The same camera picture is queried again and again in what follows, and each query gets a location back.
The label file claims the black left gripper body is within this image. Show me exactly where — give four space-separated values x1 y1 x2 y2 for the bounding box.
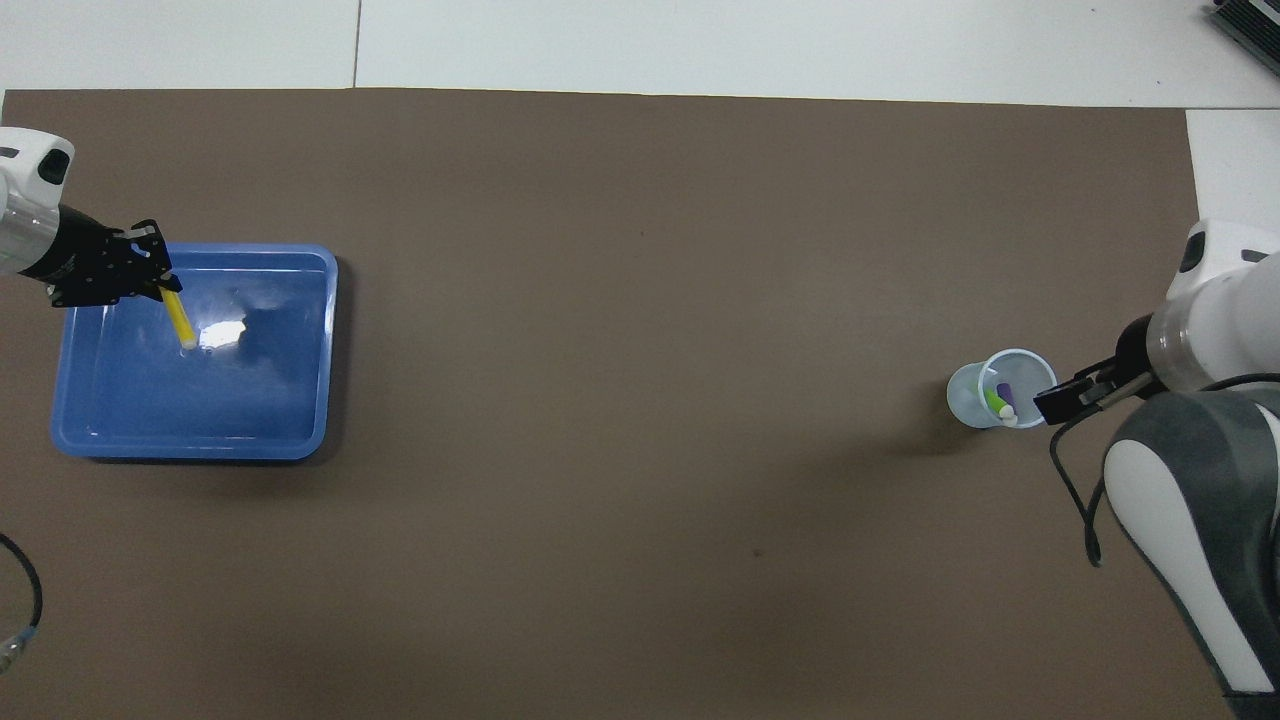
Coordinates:
20 205 136 308

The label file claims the blue plastic tray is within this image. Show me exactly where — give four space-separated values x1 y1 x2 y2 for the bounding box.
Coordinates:
50 243 339 462

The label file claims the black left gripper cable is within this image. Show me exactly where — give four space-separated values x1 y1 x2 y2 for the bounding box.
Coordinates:
0 533 44 681

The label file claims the yellow marker pen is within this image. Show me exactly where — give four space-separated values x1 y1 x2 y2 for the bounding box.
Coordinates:
160 287 200 351

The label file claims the brown table mat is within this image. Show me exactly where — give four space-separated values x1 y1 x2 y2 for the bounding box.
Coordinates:
0 88 1259 720

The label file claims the translucent plastic cup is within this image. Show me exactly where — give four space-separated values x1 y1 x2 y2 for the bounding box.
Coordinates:
946 348 1059 431

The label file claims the grey ribbed device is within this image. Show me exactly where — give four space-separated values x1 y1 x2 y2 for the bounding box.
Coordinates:
1203 0 1280 63

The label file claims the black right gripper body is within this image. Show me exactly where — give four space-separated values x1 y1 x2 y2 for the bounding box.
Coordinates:
1113 315 1169 402

